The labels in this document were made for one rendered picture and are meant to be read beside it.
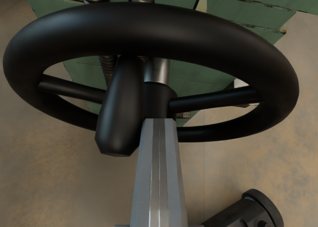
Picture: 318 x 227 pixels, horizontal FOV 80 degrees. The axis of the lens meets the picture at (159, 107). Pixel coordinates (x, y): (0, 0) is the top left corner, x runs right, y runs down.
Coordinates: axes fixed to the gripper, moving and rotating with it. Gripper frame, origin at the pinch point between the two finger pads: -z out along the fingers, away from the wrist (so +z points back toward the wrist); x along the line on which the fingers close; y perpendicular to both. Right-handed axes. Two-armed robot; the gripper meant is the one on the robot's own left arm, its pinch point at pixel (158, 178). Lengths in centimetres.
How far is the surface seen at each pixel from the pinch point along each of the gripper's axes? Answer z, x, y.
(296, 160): -62, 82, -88
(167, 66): -17.1, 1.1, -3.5
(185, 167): -53, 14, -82
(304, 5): -26.1, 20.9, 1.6
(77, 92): -11.1, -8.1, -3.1
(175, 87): -41.3, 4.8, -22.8
